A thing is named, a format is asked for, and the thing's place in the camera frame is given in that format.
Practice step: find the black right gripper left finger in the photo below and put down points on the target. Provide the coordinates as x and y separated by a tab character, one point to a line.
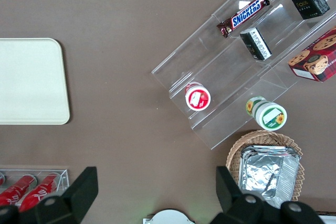
76	195

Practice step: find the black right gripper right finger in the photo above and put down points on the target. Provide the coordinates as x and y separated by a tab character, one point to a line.
236	208

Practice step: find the light wicker basket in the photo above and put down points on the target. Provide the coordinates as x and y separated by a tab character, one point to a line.
236	150

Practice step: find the beige rectangular tray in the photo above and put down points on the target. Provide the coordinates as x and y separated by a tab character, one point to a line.
31	82

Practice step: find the clear acrylic bottle rack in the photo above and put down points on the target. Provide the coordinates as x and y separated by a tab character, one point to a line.
63	179

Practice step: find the red cola bottle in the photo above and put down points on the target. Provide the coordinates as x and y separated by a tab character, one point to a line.
15	190
39	192

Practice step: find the stack of foil containers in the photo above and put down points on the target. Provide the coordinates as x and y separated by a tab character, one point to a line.
265	174

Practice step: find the white snack bin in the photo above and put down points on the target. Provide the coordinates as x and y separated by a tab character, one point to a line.
328	217

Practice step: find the green-lidded sunflower cup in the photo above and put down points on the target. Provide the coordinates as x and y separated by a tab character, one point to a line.
270	115

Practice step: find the red-lidded yogurt cup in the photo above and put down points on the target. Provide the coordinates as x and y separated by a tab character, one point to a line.
197	98

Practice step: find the clear acrylic stepped shelf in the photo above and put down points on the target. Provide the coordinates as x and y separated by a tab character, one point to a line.
210	58

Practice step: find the small black carton box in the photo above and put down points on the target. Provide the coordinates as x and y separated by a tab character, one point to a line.
308	1
256	44

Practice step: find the red plaid cookie box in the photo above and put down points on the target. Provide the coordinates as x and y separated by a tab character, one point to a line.
319	56

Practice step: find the Snickers chocolate bar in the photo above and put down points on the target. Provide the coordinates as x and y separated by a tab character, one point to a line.
245	12

